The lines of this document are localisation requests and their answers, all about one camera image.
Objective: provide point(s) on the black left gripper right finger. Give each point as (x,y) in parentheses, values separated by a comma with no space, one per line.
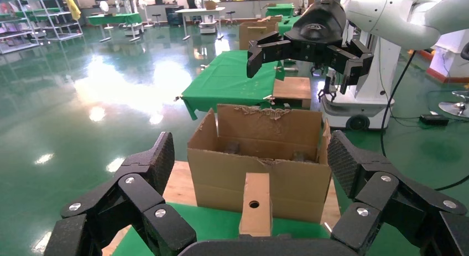
(377,188)

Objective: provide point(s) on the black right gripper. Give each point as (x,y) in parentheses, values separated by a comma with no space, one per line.
(318,27)

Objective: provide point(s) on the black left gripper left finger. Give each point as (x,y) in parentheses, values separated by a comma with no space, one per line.
(146,181)

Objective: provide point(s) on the wooden block with hole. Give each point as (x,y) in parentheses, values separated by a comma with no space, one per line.
(256,188)

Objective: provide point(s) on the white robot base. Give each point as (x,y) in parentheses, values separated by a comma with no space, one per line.
(133,29)
(209,26)

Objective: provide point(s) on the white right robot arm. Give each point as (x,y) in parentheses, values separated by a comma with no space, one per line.
(395,16)

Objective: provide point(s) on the large open cardboard carton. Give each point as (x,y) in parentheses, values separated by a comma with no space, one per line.
(220,181)

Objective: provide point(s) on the small brown cardboard box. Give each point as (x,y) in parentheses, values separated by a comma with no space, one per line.
(210,5)

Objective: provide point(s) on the green tablecloth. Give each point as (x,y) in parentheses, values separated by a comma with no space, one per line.
(285,25)
(220,225)
(113,18)
(227,82)
(280,9)

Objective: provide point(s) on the white wheeled robot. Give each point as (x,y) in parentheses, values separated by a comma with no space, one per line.
(377,82)

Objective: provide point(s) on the black power adapter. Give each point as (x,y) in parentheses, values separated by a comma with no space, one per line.
(434,120)

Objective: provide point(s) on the black round stool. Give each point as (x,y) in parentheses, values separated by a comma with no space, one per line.
(231,16)
(157,18)

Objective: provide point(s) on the chrome stool base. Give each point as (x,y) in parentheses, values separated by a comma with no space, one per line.
(454,108)

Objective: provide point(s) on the white table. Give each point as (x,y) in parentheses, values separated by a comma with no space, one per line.
(199,10)

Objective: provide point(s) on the person in black clothes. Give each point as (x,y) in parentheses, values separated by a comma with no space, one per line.
(192,1)

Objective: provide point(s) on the white red platform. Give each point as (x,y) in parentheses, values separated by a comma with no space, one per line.
(450,60)

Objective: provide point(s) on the white standing fan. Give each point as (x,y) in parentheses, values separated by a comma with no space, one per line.
(142,4)
(104,7)

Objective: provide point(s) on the metal shelving rack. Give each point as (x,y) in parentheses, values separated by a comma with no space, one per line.
(60,25)
(14,38)

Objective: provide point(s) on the yellow cloth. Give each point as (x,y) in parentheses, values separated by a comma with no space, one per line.
(72,5)

